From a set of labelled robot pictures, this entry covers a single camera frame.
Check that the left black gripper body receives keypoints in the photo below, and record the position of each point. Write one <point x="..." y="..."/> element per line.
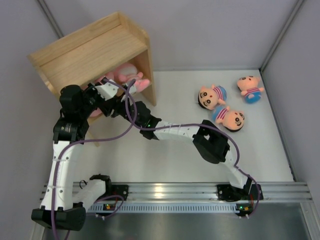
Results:
<point x="92" y="100"/>

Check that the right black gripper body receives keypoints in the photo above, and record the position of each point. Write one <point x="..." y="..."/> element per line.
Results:
<point x="122" y="108"/>

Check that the boy plush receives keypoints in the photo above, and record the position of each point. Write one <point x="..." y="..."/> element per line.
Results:
<point x="209" y="97"/>
<point x="249" y="88"/>
<point x="232" y="120"/>

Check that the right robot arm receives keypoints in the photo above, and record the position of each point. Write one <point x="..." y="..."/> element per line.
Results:
<point x="213" y="145"/>

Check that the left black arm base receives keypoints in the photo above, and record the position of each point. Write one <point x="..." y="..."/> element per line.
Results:
<point x="118" y="189"/>

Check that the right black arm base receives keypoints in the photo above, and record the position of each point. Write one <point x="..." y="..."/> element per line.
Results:
<point x="228" y="193"/>

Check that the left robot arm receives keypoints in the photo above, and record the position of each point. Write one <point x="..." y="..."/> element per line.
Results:
<point x="60" y="209"/>

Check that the wooden two-tier shelf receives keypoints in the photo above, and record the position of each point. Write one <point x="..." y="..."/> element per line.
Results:
<point x="89" y="53"/>

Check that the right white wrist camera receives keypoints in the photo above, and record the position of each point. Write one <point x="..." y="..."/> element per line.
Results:
<point x="130" y="89"/>

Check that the aluminium mounting rail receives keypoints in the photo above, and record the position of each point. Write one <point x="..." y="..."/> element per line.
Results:
<point x="207" y="191"/>

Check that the slotted white cable duct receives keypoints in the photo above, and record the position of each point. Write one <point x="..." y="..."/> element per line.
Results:
<point x="178" y="208"/>

